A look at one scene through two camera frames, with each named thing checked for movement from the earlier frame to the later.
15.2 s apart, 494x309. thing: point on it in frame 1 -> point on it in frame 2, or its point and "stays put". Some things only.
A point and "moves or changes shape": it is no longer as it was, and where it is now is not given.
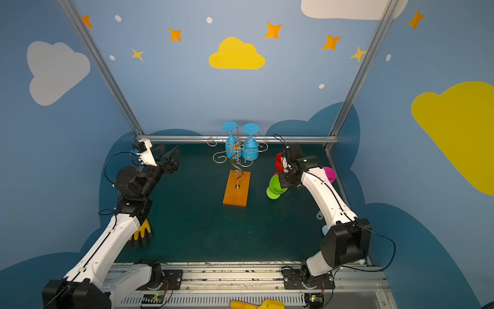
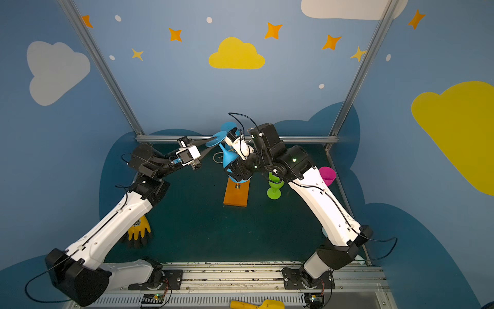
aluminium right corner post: (390, 11) stays put
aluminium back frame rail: (237, 137) stays put
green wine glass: (274, 189) stays put
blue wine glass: (250, 147) moves or changes shape
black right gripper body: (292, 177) -> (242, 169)
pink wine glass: (331, 174) stays put
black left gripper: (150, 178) -> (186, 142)
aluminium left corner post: (93, 49) stays put
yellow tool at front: (268, 304) stays put
